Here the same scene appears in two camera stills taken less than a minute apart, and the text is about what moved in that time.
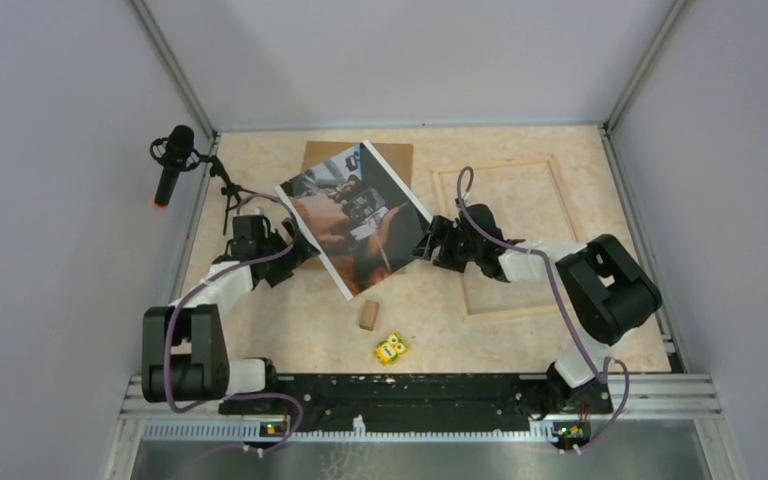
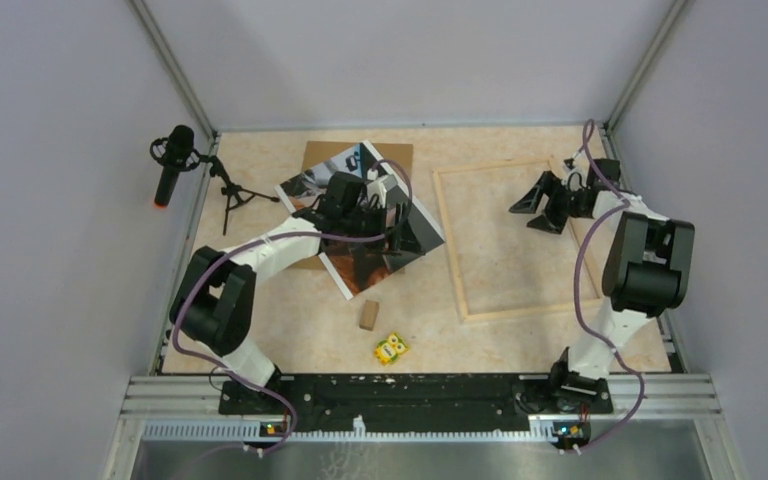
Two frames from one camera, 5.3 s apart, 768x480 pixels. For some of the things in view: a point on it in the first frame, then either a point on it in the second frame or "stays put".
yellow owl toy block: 388,350 stays put
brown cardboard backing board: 398,157 stays put
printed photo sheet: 355,212 stays put
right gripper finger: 440,227 → 531,200
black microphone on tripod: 178,151 stays put
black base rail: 422,401 stays put
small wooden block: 369,315 stays put
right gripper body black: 456,250 → 574,199
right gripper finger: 424,249 → 556,213
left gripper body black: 281,265 → 364,222
